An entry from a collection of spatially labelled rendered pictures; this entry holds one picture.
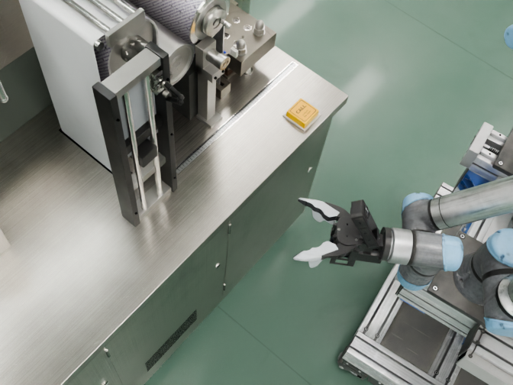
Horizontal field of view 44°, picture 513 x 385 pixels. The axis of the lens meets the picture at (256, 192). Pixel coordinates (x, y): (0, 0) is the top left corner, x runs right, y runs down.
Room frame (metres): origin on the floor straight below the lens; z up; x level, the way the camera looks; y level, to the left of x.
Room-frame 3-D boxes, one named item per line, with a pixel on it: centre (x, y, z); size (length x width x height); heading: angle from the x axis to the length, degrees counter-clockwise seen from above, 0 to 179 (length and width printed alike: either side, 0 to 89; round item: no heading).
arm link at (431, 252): (0.61, -0.39, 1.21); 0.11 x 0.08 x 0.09; 91
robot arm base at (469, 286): (0.74, -0.65, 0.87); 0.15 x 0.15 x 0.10
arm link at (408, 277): (0.62, -0.39, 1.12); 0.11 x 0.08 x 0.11; 1
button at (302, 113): (1.15, -0.10, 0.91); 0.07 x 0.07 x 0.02; 58
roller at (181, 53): (1.10, 0.35, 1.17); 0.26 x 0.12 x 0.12; 58
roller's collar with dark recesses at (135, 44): (0.91, 0.30, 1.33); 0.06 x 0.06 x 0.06; 58
